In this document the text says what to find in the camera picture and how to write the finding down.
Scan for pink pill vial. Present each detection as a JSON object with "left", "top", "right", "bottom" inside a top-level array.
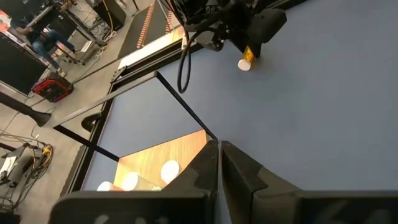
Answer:
[{"left": 96, "top": 180, "right": 124, "bottom": 192}]

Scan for blue table mat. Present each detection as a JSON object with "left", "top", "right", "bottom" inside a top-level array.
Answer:
[{"left": 60, "top": 0, "right": 398, "bottom": 224}]

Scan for black stand foot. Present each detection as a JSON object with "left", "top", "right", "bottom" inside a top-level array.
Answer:
[{"left": 0, "top": 91, "right": 53, "bottom": 128}]

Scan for hazard striped black floor mat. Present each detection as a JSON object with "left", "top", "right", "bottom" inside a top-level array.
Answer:
[{"left": 117, "top": 0, "right": 187, "bottom": 60}]

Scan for grey electronic box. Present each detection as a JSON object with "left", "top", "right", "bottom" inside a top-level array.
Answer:
[{"left": 0, "top": 146, "right": 27, "bottom": 187}]

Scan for large black panel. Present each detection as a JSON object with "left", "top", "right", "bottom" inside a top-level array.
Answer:
[{"left": 0, "top": 30, "right": 50, "bottom": 96}]

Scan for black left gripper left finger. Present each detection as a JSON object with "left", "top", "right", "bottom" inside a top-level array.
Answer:
[{"left": 161, "top": 139, "right": 219, "bottom": 191}]

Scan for amber pill vial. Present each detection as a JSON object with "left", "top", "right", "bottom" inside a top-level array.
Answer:
[{"left": 237, "top": 45, "right": 256, "bottom": 72}]

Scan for black clamp bracket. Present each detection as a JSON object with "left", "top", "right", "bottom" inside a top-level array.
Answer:
[{"left": 80, "top": 111, "right": 102, "bottom": 133}]

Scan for red black generator box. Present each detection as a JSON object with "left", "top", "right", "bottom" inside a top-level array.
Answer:
[{"left": 32, "top": 73, "right": 75, "bottom": 103}]

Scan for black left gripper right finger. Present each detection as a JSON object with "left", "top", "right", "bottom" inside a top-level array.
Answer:
[{"left": 221, "top": 140, "right": 301, "bottom": 224}]

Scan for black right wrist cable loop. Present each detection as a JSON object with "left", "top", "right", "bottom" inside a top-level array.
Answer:
[{"left": 176, "top": 29, "right": 201, "bottom": 95}]

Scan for black table frame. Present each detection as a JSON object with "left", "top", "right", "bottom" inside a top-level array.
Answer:
[{"left": 60, "top": 40, "right": 206, "bottom": 200}]

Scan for pale green-yellow pill vial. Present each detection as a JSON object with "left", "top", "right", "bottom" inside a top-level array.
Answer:
[{"left": 160, "top": 159, "right": 182, "bottom": 184}]

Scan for teal pill vial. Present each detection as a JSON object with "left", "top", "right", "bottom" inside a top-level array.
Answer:
[{"left": 121, "top": 171, "right": 162, "bottom": 192}]

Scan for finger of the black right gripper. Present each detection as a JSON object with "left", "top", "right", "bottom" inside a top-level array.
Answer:
[{"left": 241, "top": 8, "right": 287, "bottom": 58}]

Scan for wooden shelf black metal frame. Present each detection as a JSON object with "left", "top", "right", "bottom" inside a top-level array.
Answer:
[{"left": 53, "top": 70, "right": 218, "bottom": 192}]

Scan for person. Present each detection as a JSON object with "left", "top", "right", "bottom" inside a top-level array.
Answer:
[{"left": 15, "top": 18, "right": 77, "bottom": 78}]

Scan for tangled floor cables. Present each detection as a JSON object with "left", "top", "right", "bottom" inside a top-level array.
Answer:
[{"left": 0, "top": 129, "right": 55, "bottom": 215}]

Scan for black cabinet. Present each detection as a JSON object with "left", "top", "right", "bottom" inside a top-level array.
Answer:
[{"left": 93, "top": 0, "right": 127, "bottom": 31}]

